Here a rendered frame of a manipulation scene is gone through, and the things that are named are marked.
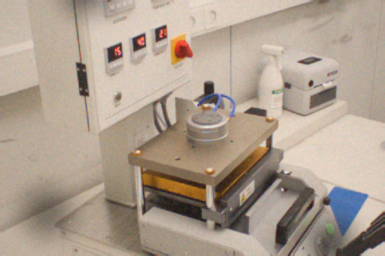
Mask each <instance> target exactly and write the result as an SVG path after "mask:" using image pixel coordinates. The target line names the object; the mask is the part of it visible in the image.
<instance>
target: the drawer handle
mask: <svg viewBox="0 0 385 256"><path fill-rule="evenodd" d="M313 206H315V189H314V188H311V187H306V188H305V189H304V190H303V191H302V193H301V194H300V195H299V197H298V198H297V199H296V200H295V202H294V203H293V205H292V206H291V207H290V208H289V209H288V210H287V212H285V214H284V215H283V217H282V218H281V220H279V221H278V223H277V229H276V236H275V242H277V243H279V244H283V245H286V243H287V242H288V233H289V232H290V230H291V229H292V227H293V226H294V225H295V224H296V222H297V220H298V219H299V218H300V217H301V215H302V214H303V212H304V211H305V210H306V209H307V208H308V207H310V208H313Z"/></svg>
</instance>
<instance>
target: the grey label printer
mask: <svg viewBox="0 0 385 256"><path fill-rule="evenodd" d="M279 59H280V61H281V67H282V70H280V71H281V76H282V78H283V108H284V109H288V110H290V111H292V112H295V113H300V114H302V115H307V114H309V113H312V112H314V111H317V110H318V109H321V108H323V107H326V106H328V105H331V104H332V103H334V102H335V101H337V93H338V87H339V64H338V63H337V62H336V61H334V59H331V58H324V57H322V56H319V55H314V54H311V53H306V52H299V51H296V50H287V51H285V52H284V54H283V55H281V56H279ZM266 60H267V57H264V58H263V59H261V60H260V61H259V65H258V69H257V72H258V73H257V98H258V99H259V97H260V78H261V75H262V73H263V70H264V68H265V67H266V66H267V61H266Z"/></svg>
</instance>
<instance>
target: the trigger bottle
mask: <svg viewBox="0 0 385 256"><path fill-rule="evenodd" d="M261 52H262V53H266V54H269V55H267V60H266V61H267V66H266V67H265V68H264V70H263V73H262V75H261V78H260V97H259V108H260V109H266V116H273V117H274V118H279V117H280V116H281V115H282V111H283V78H282V76H281V71H280V70H282V67H281V61H280V59H279V56H281V55H283V54H284V48H283V47H279V46H273V45H263V46H262V47H261ZM277 63H278V67H277Z"/></svg>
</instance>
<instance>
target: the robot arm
mask: <svg viewBox="0 0 385 256"><path fill-rule="evenodd" d="M384 241H385V210H384V211H383V212H382V213H381V214H380V215H379V216H378V217H376V219H375V220H374V221H372V222H370V226H369V227H368V228H367V229H366V231H363V232H361V233H360V235H358V236H357V237H356V238H354V240H351V241H350V242H349V243H348V244H347V245H345V246H344V247H342V250H341V253H342V254H343V255H344V256H359V255H362V253H364V252H365V251H367V250H368V249H369V248H370V249H374V248H375V247H377V246H378V245H380V244H382V243H383V242H384Z"/></svg>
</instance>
